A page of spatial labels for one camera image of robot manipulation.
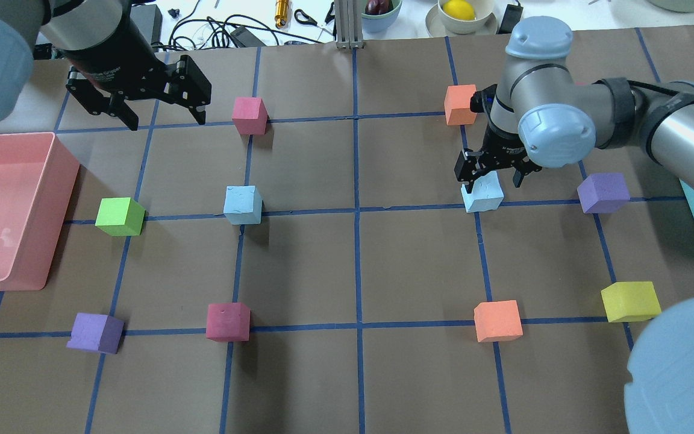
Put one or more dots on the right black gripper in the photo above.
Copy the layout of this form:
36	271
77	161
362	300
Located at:
502	150

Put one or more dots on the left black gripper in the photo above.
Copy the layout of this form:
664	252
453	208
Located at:
117	58

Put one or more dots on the light blue block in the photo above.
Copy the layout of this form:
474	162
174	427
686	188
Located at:
243	205
486	194

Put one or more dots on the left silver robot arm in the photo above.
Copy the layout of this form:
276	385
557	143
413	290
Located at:
37	30

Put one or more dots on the orange block front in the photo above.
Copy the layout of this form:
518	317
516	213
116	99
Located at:
457	105

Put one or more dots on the orange block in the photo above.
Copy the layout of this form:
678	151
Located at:
457	105
497	321

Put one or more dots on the pink block front left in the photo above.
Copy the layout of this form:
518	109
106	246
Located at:
250	116

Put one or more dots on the purple block near teal tray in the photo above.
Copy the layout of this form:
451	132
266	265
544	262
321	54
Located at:
603	193

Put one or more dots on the black power adapter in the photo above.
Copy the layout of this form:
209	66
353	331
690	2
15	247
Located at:
241	37

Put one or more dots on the green block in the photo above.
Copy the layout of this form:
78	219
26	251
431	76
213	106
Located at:
120	217

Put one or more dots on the orange block back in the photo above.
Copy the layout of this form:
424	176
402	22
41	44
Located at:
497	321

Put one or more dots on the brass cylinder tool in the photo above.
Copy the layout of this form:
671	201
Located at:
281	15

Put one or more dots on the cream bowl with lemon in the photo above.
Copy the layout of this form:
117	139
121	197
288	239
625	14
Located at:
460	18

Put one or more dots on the pink plastic tray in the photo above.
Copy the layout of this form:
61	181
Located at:
37	176

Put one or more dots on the black scissors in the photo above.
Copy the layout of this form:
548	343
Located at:
302	18

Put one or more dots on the blue bowl with fruit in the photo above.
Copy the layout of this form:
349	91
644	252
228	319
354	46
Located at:
378	16

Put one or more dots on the yellow block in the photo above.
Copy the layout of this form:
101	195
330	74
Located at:
630	302

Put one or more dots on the pink block back left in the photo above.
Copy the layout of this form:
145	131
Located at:
228	322

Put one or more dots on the purple block near pink tray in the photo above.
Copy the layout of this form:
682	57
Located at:
96	333

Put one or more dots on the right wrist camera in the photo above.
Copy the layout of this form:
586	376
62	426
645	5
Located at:
482	100

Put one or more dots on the aluminium frame post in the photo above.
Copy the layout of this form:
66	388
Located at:
348	24

